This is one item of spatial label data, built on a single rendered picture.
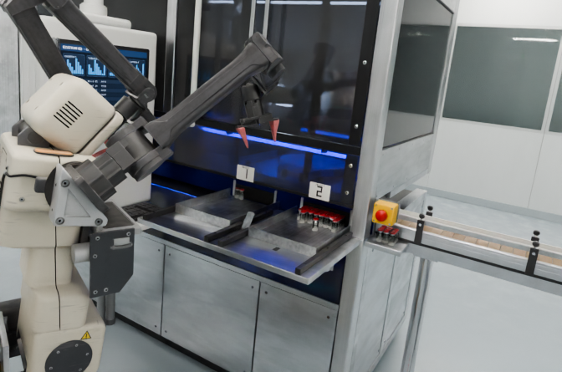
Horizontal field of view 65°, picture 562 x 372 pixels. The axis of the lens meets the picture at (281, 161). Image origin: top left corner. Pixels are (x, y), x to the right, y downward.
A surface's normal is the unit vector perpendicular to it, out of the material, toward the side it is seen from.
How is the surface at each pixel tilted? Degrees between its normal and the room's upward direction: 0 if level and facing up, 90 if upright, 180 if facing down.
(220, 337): 90
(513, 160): 90
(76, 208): 90
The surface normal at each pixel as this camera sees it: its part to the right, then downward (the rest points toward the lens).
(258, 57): 0.17, -0.07
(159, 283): -0.51, 0.12
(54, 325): 0.59, 0.22
